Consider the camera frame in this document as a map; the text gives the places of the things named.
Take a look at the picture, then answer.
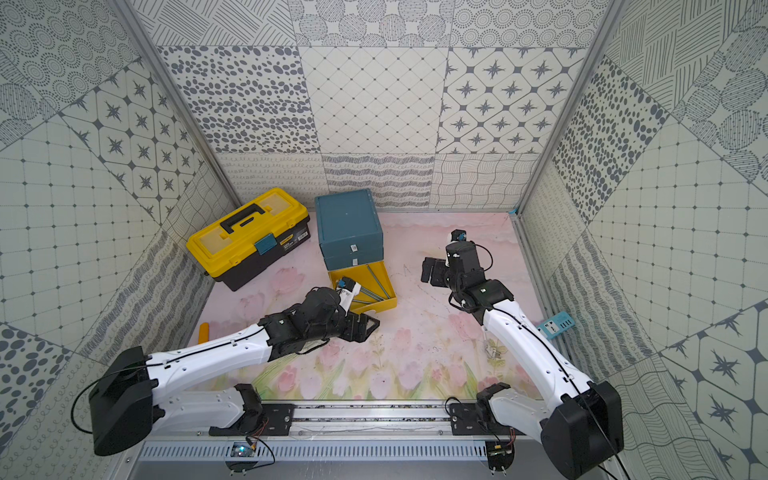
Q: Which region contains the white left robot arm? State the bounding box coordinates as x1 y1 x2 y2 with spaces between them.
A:
82 287 380 456

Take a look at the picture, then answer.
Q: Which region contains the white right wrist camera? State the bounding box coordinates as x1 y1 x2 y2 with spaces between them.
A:
450 229 466 242

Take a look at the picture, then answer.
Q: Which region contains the yellow bottom drawer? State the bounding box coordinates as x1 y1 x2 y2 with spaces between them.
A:
328 261 397 313

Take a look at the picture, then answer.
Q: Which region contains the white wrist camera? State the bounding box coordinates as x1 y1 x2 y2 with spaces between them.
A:
336 277 361 313
450 229 466 242

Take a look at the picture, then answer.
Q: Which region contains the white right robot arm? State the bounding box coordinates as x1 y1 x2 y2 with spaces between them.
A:
421 229 624 479

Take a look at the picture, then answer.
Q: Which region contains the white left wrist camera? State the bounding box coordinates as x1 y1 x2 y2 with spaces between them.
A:
336 277 361 313

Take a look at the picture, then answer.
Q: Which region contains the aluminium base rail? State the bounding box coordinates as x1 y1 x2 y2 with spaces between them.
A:
150 392 557 440

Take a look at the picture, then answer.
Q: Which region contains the teal drawer cabinet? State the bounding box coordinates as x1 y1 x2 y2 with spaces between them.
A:
315 189 384 271

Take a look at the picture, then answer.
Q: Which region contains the yellow black toolbox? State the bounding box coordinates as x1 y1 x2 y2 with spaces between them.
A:
186 188 310 291

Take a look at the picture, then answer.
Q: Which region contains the orange object at wall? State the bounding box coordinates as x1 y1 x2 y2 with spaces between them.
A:
197 322 210 345

